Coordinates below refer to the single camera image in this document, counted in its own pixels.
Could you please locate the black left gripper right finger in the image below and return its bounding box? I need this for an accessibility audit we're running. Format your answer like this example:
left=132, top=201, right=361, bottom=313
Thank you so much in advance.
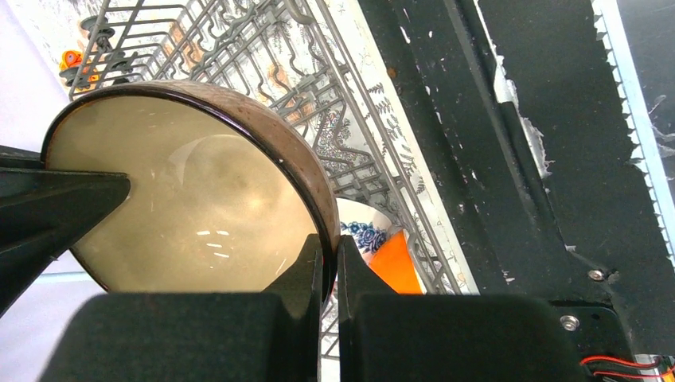
left=337, top=236, right=586, bottom=381

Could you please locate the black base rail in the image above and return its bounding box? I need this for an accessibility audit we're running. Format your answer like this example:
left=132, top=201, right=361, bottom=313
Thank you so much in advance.
left=359, top=1, right=674, bottom=364

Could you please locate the grey wire dish rack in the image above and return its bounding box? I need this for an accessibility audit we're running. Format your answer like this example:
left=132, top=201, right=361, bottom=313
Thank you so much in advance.
left=65, top=0, right=465, bottom=362

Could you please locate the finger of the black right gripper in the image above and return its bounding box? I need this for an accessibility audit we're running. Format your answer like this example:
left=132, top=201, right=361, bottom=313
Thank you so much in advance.
left=1, top=146, right=131, bottom=313

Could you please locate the small yellow orange toy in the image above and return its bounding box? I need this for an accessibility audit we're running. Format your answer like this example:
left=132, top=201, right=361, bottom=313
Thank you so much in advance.
left=59, top=50, right=100, bottom=88

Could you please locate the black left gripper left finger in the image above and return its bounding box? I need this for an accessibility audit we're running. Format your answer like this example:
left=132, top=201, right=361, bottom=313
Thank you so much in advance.
left=41, top=234, right=322, bottom=381

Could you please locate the pink speckled bowl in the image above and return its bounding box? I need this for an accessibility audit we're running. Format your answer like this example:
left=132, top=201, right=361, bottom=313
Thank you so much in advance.
left=41, top=80, right=340, bottom=292

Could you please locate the white blue floral bowl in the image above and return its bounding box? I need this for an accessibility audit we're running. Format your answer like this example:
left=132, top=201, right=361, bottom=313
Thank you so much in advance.
left=336, top=198, right=400, bottom=264

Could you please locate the orange bowl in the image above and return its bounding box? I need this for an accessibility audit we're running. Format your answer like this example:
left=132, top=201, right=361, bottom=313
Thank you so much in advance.
left=369, top=230, right=426, bottom=294

